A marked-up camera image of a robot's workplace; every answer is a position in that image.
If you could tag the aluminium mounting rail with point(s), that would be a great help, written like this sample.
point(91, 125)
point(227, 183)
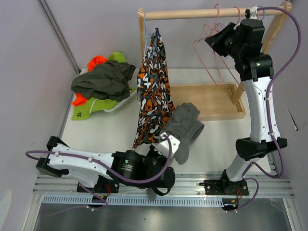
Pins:
point(185, 185)

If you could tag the light grey shorts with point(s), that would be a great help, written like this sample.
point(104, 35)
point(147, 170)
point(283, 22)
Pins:
point(184, 126)

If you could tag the wooden clothes rack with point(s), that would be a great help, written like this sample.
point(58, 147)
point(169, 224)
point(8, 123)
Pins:
point(222, 102)

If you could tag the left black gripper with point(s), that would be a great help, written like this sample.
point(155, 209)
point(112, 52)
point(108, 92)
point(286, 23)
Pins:
point(152, 151)

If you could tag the lime green shorts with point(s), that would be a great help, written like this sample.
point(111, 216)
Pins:
point(93, 105)

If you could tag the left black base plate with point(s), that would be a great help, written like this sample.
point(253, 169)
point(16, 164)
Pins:
point(101, 185)

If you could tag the dark olive shorts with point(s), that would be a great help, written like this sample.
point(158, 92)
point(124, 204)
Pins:
point(106, 81)

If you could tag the orange shorts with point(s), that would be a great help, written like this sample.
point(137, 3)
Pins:
point(80, 100)

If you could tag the white plastic basket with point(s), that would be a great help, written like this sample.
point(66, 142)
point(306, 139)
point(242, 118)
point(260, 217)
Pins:
point(122, 103)

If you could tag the pink hanger of grey shorts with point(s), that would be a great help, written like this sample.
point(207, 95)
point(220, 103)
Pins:
point(203, 63)

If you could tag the pink hanger of olive shorts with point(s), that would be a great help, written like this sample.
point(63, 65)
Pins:
point(209, 31)

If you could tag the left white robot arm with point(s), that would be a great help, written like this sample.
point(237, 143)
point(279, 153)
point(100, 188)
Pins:
point(104, 172)

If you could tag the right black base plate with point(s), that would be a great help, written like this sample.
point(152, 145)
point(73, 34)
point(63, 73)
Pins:
point(220, 187)

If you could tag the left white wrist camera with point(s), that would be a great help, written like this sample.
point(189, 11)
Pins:
point(167, 145)

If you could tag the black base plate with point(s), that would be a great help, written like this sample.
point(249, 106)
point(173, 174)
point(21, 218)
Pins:
point(101, 185)
point(220, 187)

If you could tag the blue hanger of camouflage shorts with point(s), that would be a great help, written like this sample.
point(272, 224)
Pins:
point(148, 36)

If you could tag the slotted white cable duct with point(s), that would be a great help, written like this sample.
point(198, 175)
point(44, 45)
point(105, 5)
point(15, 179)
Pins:
point(134, 200)

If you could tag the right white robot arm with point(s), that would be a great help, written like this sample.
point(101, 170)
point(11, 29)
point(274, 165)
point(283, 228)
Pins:
point(256, 74)

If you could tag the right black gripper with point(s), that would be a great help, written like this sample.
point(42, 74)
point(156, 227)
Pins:
point(216, 41)

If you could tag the camouflage patterned shorts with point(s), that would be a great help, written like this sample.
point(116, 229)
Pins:
point(153, 93)

